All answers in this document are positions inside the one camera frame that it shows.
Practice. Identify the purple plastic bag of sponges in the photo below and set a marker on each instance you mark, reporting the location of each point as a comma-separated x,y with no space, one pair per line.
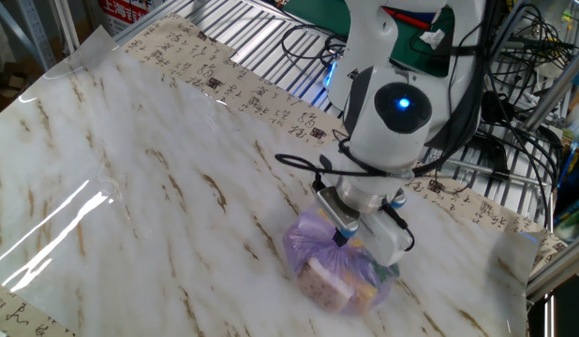
313,248

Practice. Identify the beige calligraphy print cloth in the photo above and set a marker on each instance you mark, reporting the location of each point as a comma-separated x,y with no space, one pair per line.
458,194

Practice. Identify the glossy marble pattern sheet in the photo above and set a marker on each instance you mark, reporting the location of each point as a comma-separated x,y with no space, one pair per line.
130,187

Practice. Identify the white metal post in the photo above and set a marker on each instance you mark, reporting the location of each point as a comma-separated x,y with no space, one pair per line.
67,25

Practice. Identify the red marker pen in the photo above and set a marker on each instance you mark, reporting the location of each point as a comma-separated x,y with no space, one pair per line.
402,19

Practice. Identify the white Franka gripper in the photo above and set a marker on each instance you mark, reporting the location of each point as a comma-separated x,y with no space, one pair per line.
388,241

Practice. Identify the red and white printed box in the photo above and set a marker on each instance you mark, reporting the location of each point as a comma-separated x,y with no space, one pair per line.
125,11

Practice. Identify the green scouring pad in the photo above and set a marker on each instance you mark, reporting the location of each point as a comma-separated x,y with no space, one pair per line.
385,272

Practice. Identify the yellow sponge with green pad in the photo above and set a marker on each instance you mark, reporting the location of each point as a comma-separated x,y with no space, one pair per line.
364,297

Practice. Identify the pinkish brown sponge block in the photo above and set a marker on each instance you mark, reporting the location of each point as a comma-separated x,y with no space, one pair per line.
322,285

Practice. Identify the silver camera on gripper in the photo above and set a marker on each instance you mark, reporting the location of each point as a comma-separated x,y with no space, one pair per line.
336,210

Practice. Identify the aluminium table frame rail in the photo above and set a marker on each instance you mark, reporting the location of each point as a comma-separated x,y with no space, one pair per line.
559,269

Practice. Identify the colourful product packages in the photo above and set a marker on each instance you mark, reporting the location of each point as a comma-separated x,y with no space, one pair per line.
575,196

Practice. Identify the slanted aluminium profile post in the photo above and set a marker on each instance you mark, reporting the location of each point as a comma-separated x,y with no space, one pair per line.
556,91

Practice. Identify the cardboard scrap pile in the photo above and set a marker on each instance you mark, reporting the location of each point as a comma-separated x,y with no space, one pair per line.
8,86

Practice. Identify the green cutting mat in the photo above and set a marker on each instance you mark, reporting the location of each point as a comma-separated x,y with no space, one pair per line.
317,14

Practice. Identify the crumpled white paper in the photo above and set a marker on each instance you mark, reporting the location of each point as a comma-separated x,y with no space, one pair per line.
432,38

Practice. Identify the silver metal rod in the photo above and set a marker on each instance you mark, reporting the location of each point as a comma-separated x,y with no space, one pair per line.
486,169

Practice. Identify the grey perforated shelf upright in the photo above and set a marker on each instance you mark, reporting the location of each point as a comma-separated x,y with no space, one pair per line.
34,28

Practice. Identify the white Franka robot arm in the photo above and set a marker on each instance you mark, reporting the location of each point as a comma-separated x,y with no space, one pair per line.
388,140

